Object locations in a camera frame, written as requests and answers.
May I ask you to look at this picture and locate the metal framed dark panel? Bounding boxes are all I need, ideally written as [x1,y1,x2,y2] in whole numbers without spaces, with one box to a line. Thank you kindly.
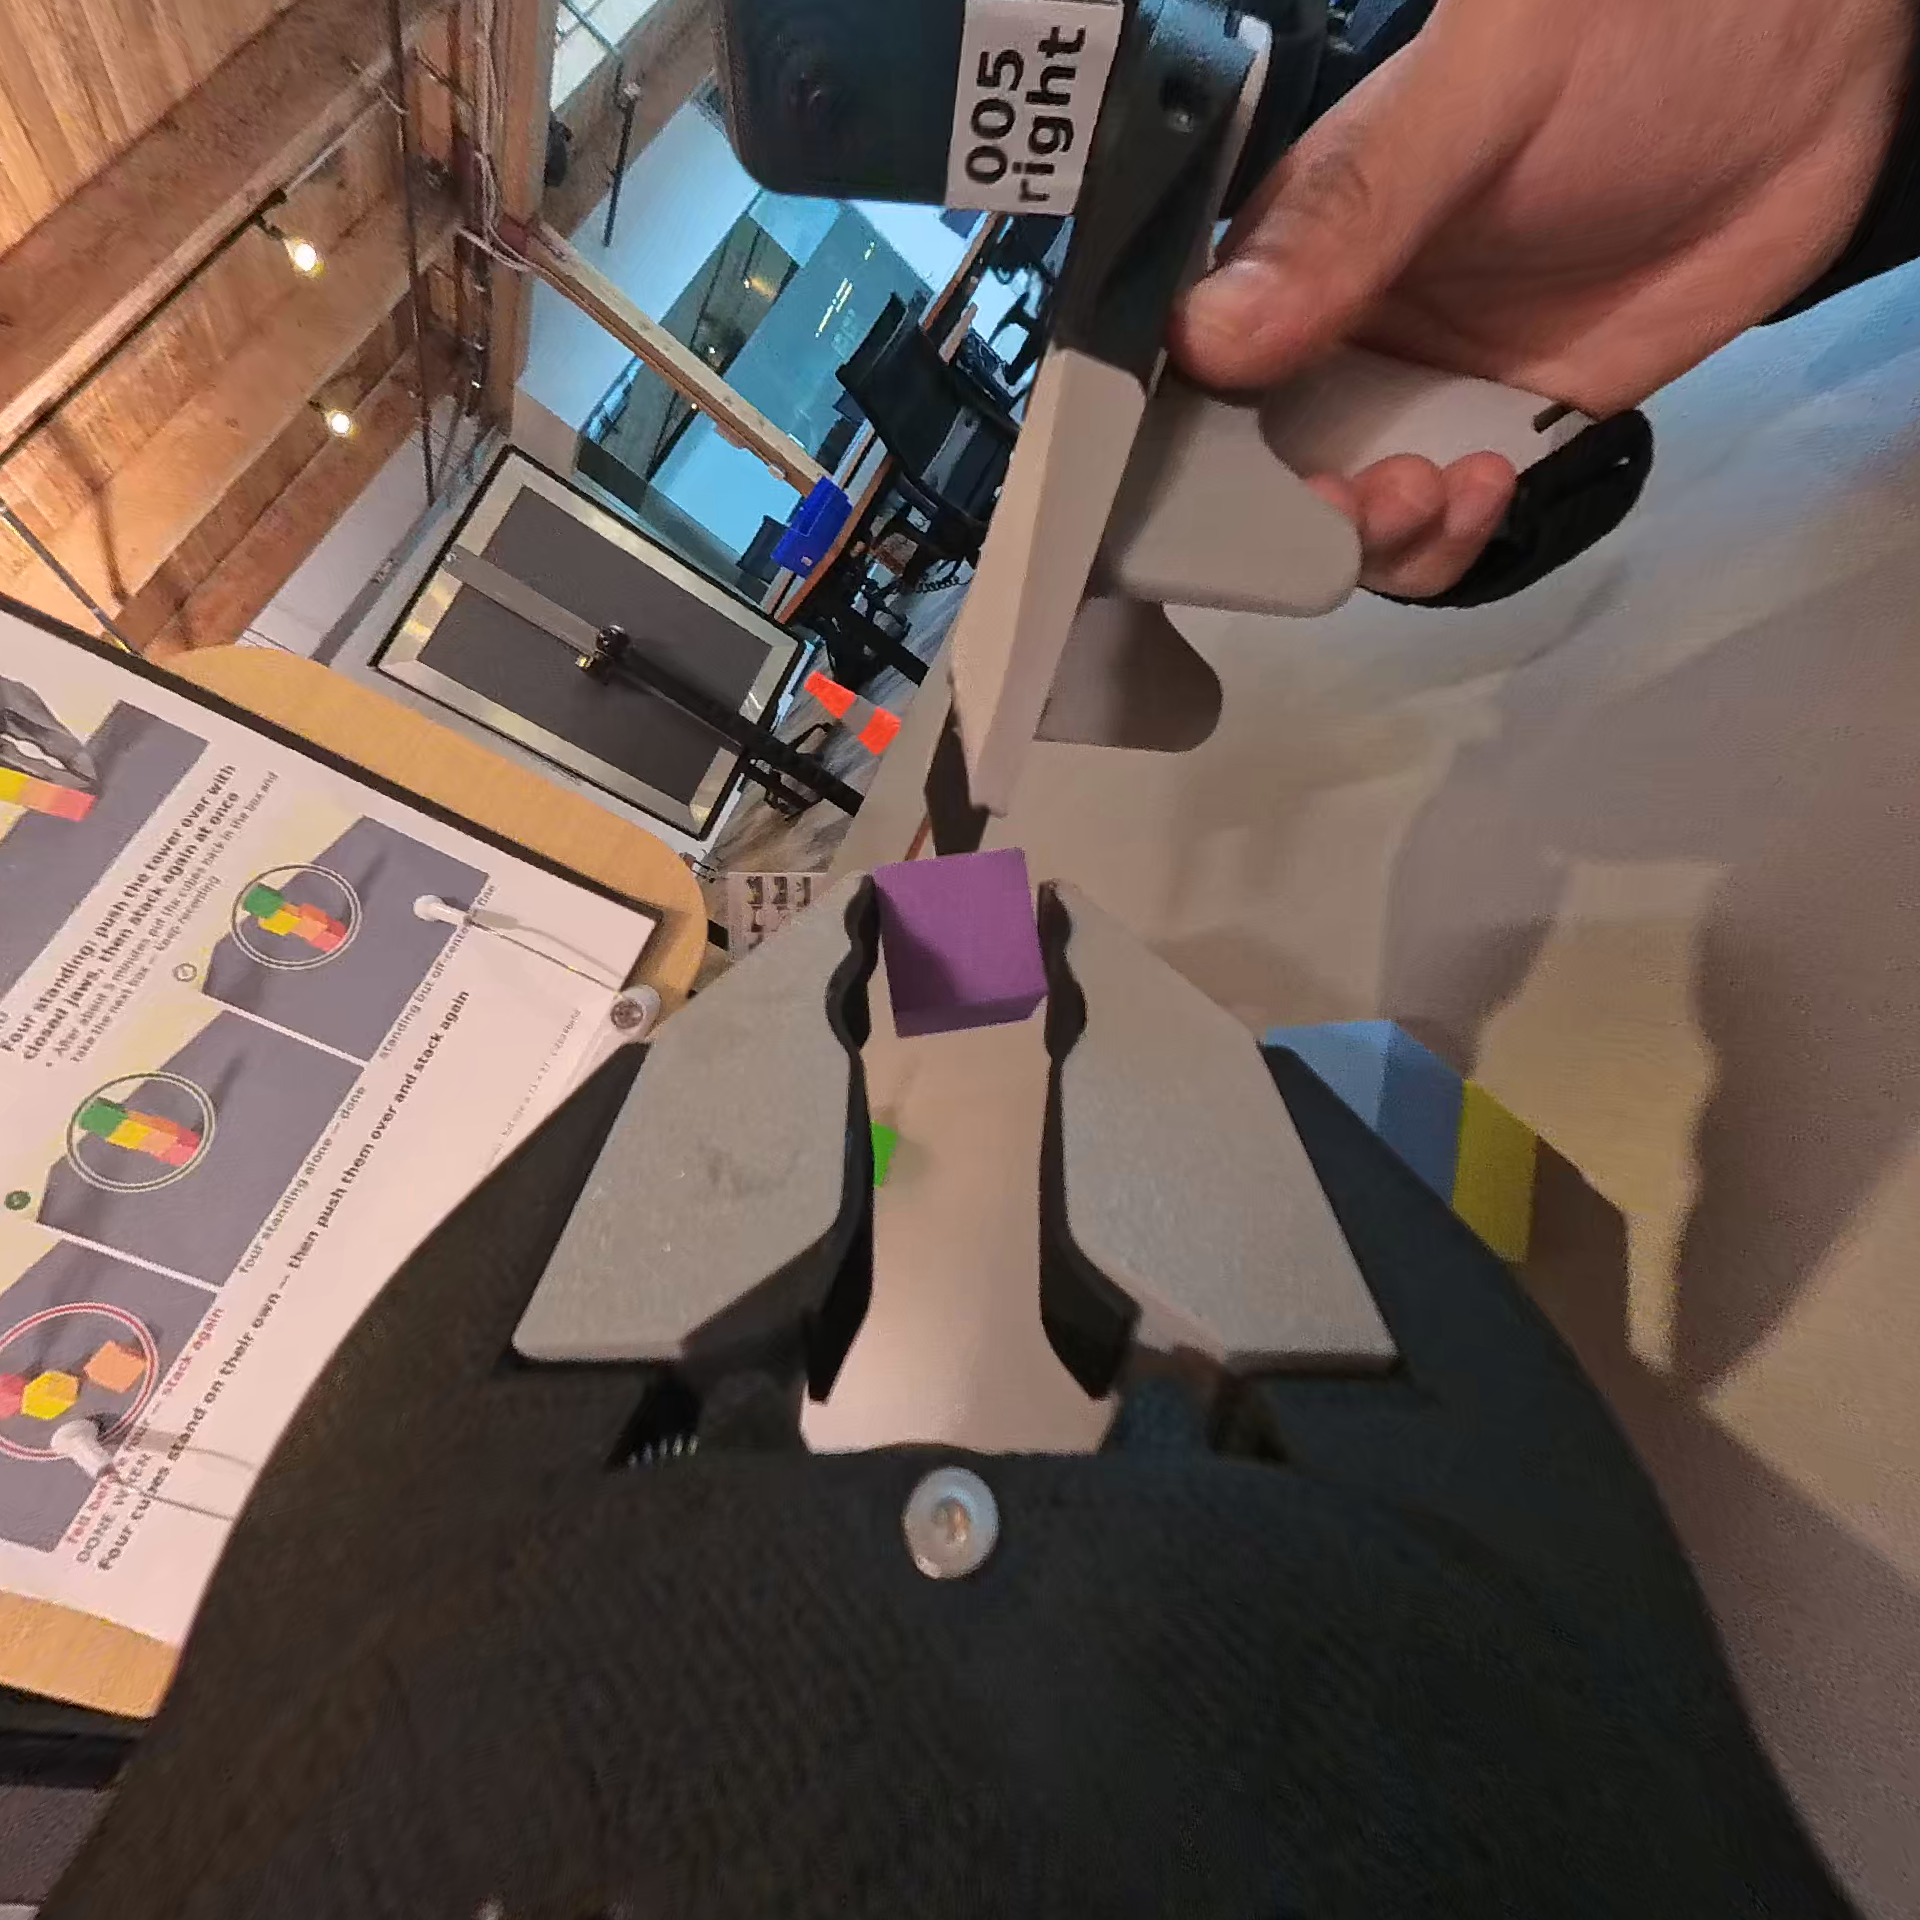
[370,445,819,840]

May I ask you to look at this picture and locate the blue foam cube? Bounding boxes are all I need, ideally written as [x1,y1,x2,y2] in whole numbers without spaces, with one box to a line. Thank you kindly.
[1263,1019,1466,1202]

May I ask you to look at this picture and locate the person's right hand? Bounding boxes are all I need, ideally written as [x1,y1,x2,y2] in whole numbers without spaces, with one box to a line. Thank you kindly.
[1169,0,1920,601]

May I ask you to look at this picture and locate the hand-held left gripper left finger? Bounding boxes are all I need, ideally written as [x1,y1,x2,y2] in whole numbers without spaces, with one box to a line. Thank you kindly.
[513,873,879,1409]

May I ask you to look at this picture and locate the purple foam cube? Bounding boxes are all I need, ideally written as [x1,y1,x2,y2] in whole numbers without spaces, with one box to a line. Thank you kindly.
[870,849,1046,1040]

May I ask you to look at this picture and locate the printed instruction sheet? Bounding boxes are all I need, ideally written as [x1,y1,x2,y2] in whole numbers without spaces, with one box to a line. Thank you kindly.
[0,598,663,1644]

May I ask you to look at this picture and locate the yellow foam cube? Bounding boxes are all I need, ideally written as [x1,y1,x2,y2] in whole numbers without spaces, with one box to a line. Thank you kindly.
[1451,1083,1542,1264]

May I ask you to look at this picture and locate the small printed paper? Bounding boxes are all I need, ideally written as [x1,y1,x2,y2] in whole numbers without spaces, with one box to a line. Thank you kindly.
[721,870,827,963]

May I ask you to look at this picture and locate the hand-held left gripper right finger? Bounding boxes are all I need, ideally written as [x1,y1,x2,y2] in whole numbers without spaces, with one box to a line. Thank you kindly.
[1036,880,1403,1404]

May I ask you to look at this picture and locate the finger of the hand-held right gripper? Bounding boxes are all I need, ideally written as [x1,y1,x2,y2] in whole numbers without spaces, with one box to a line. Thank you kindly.
[922,347,1164,865]

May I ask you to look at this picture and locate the black office chair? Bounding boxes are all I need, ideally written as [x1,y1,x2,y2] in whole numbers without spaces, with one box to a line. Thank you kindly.
[831,292,1022,601]

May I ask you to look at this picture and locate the white clip with cord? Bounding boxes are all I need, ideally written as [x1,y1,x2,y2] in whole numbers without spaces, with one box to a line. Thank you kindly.
[411,891,663,1037]
[52,1418,265,1517]

